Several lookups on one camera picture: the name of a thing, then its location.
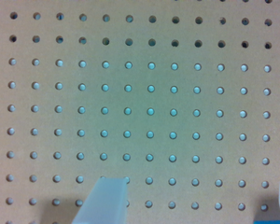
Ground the brown perforated pegboard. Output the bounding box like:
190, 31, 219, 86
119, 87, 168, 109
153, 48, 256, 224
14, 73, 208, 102
0, 0, 280, 224

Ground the blue square block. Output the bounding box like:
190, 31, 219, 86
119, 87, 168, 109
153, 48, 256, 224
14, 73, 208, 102
253, 220, 280, 224

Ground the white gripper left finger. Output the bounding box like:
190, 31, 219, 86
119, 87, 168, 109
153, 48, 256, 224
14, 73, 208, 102
72, 177, 128, 224

